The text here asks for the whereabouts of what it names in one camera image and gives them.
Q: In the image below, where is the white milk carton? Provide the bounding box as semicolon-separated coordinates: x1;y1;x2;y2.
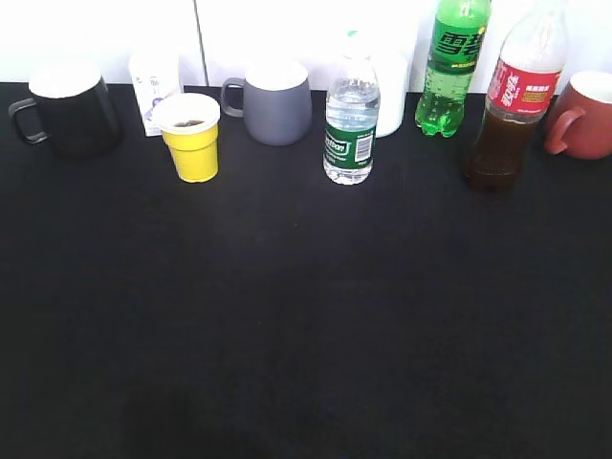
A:
128;49;184;137

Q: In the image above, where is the clear water bottle green label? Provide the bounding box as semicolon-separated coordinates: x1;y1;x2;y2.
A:
322;30;381;186

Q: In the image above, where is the grey mug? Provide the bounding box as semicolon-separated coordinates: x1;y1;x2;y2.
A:
220;58;313;146

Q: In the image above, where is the cola bottle red label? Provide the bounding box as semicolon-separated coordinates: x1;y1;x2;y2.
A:
465;1;569;192

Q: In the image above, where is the black mug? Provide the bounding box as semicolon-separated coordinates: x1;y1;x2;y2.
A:
8;61;123;160

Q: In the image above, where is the green sprite bottle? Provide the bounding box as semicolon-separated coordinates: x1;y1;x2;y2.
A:
415;0;492;138

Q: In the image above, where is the white cup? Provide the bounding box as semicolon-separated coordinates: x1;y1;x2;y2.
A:
372;52;408;138

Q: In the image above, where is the yellow plastic cup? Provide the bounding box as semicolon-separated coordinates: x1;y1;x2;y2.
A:
152;93;221;183

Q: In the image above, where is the red mug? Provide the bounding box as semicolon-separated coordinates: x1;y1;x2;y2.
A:
544;71;611;160

